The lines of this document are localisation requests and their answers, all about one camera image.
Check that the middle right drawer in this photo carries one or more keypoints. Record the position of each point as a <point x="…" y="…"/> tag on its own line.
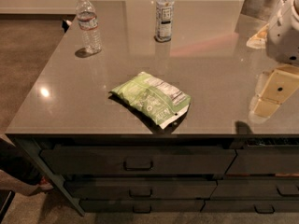
<point x="256" y="190"/>

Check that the clear plastic water bottle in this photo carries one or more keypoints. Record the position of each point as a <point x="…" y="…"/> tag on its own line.
<point x="88" y="24"/>

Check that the middle left drawer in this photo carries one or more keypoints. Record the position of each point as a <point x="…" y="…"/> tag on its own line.
<point x="141" y="189"/>

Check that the bottom left drawer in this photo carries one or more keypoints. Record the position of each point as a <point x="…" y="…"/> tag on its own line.
<point x="142" y="206"/>

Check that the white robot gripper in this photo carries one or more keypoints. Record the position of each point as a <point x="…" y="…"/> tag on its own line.
<point x="284" y="41"/>

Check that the top left drawer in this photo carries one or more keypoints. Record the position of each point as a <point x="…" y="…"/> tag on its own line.
<point x="138" y="160"/>

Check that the drawer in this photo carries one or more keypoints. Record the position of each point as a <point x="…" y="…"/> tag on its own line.
<point x="265" y="161"/>
<point x="259" y="207"/>
<point x="138" y="160"/>
<point x="256" y="190"/>
<point x="141" y="189"/>
<point x="142" y="206"/>

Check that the top right drawer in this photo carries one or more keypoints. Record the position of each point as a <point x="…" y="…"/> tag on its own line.
<point x="265" y="161"/>

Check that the dark object behind counter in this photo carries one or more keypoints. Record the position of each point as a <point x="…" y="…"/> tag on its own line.
<point x="66" y="24"/>

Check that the bottom right drawer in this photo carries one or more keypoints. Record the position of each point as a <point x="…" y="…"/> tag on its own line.
<point x="259" y="207"/>

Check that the steel box on counter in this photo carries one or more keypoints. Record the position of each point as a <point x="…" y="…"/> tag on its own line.
<point x="258" y="9"/>

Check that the blue label plastic bottle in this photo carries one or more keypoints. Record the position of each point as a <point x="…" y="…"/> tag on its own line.
<point x="164" y="20"/>

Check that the person leg and foot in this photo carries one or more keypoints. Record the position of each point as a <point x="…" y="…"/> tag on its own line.
<point x="14" y="163"/>

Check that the green jalapeno chip bag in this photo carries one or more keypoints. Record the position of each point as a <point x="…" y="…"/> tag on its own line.
<point x="160" y="101"/>

